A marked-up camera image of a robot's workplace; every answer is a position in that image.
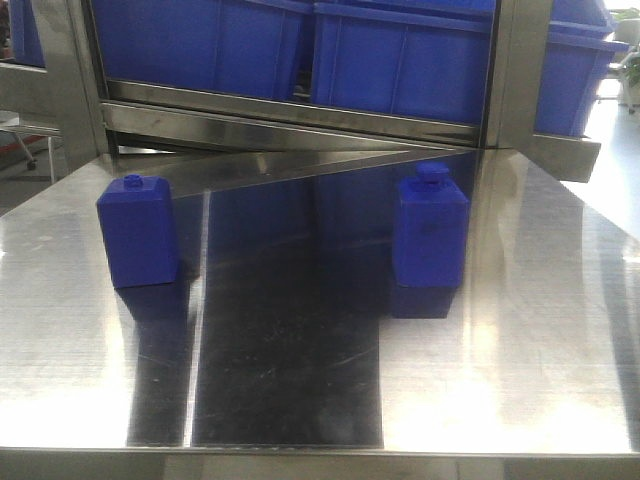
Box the far left blue bin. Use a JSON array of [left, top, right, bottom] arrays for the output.
[[8, 0, 45, 68]]

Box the left blue storage bin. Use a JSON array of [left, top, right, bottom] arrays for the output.
[[92, 1, 313, 100]]

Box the blue block part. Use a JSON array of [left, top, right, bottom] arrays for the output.
[[96, 174, 179, 289], [392, 161, 470, 288]]

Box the right blue storage bin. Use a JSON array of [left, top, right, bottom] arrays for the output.
[[534, 0, 629, 137]]

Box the middle blue storage bin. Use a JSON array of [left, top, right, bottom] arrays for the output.
[[311, 2, 492, 125]]

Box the blue storage bin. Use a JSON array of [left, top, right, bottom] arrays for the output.
[[534, 0, 629, 137], [92, 1, 313, 100], [311, 2, 492, 125]]

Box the stainless steel shelf frame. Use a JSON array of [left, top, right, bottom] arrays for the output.
[[30, 0, 603, 184]]

